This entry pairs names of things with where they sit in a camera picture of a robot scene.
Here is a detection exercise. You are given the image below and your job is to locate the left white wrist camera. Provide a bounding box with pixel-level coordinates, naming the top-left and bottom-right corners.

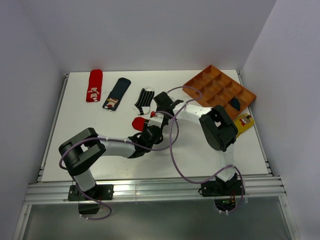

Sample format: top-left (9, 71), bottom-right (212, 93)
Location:
top-left (147, 111), bottom-right (164, 128)

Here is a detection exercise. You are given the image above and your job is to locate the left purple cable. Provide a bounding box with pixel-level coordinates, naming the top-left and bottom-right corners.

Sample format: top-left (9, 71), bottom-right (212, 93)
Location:
top-left (58, 111), bottom-right (180, 221)

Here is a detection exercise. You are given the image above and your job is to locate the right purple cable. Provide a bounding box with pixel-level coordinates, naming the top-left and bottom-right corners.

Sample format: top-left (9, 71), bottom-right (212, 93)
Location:
top-left (167, 86), bottom-right (247, 215)

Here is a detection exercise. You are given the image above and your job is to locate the plain navy ankle sock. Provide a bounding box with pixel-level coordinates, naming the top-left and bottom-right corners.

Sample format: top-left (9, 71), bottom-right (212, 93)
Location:
top-left (229, 97), bottom-right (241, 112)

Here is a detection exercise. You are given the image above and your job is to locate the navy sock with bear pattern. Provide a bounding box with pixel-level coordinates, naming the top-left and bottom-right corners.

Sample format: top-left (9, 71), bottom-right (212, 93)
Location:
top-left (102, 77), bottom-right (131, 111)

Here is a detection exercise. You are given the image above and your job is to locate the red sock with santa pattern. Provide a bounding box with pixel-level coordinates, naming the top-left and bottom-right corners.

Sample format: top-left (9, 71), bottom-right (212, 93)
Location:
top-left (131, 116), bottom-right (149, 132)

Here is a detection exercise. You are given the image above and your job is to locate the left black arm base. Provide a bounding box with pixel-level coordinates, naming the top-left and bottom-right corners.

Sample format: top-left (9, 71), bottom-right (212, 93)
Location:
top-left (67, 184), bottom-right (114, 219)

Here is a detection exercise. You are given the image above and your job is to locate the aluminium front rail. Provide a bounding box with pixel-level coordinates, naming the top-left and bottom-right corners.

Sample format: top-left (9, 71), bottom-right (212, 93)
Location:
top-left (23, 175), bottom-right (287, 205)

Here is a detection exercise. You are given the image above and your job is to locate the purple cable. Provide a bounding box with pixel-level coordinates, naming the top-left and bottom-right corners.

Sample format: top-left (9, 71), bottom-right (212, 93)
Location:
top-left (58, 111), bottom-right (180, 221)
top-left (167, 86), bottom-right (247, 215)

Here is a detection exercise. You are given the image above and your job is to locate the red sock with white figure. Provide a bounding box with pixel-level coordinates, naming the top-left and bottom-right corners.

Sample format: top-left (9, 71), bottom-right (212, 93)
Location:
top-left (86, 69), bottom-right (103, 103)

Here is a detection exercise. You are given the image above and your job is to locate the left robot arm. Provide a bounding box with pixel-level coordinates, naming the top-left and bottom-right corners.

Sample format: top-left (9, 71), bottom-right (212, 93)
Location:
top-left (58, 125), bottom-right (163, 200)

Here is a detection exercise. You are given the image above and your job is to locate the black white striped sock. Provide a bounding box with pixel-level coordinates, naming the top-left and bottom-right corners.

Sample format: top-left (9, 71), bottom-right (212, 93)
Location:
top-left (134, 86), bottom-right (155, 116)

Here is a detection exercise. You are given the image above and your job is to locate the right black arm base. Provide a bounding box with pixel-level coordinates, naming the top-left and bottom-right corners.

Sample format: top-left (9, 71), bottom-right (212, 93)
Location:
top-left (198, 177), bottom-right (246, 213)

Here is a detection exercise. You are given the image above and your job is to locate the yellow sock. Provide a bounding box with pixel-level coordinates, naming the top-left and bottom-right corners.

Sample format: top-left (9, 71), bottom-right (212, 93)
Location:
top-left (233, 113), bottom-right (255, 138)

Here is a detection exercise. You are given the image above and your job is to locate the orange compartment tray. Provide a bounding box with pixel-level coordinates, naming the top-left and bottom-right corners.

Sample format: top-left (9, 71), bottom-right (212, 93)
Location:
top-left (183, 65), bottom-right (257, 121)

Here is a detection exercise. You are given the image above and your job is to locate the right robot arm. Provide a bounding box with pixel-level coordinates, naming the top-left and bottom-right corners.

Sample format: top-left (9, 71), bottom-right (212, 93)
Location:
top-left (153, 92), bottom-right (240, 195)

